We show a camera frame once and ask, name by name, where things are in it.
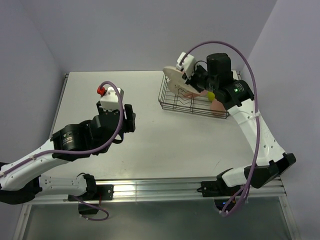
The green ceramic bowl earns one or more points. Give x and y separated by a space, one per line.
210 96

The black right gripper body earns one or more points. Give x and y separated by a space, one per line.
201 79

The wire dish rack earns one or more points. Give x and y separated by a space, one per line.
199 105

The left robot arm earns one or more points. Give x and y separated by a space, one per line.
25 179

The pink cream plate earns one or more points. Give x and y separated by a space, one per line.
177 77
181 92

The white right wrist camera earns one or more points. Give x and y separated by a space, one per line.
186 65

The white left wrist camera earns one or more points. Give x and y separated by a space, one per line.
110 102

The aluminium table rail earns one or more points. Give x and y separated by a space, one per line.
160 189

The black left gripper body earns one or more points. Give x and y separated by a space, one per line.
99 107

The pink cup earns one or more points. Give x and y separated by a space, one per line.
218 109

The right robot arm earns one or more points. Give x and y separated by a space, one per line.
269 159

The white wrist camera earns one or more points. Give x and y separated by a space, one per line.
110 102
186 65

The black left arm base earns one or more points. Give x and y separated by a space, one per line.
103 192

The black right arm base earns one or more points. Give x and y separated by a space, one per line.
210 188

